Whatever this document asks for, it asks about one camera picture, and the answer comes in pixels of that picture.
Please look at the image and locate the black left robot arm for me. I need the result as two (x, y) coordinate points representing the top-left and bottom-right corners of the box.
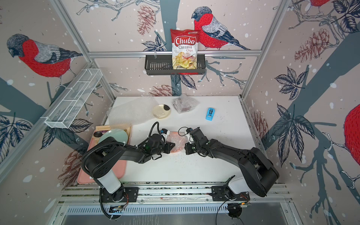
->
(82, 122), (175, 194)

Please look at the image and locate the Chuba cassava chips bag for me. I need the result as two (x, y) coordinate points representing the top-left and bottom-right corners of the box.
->
(170, 29), (200, 70)

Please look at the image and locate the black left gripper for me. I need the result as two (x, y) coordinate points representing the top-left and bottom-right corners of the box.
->
(151, 142), (176, 157)

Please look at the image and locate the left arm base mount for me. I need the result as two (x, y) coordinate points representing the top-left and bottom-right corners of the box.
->
(99, 187), (139, 203)

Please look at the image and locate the cream plate with dark spot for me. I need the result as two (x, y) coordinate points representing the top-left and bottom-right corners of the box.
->
(152, 104), (171, 119)

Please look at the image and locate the mint green floral plate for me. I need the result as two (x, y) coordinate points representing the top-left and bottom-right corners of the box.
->
(98, 128), (128, 143)

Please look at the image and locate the white wire mesh shelf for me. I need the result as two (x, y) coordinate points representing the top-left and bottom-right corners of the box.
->
(45, 68), (103, 128)

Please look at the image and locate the black wire wall basket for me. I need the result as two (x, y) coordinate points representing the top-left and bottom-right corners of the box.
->
(144, 54), (206, 76)

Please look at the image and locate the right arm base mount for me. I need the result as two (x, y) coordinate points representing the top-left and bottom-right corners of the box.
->
(209, 186), (250, 202)

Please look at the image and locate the orange plastic plate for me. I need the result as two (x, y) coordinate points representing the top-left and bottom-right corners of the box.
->
(167, 132), (189, 153)

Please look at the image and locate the blue tape dispenser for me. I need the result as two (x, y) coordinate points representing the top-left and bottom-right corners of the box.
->
(205, 107), (215, 121)

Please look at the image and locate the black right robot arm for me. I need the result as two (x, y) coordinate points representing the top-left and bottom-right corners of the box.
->
(185, 127), (279, 197)

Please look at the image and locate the stack of bubble wrap sheets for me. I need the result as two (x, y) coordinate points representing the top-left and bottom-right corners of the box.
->
(108, 97), (158, 129)

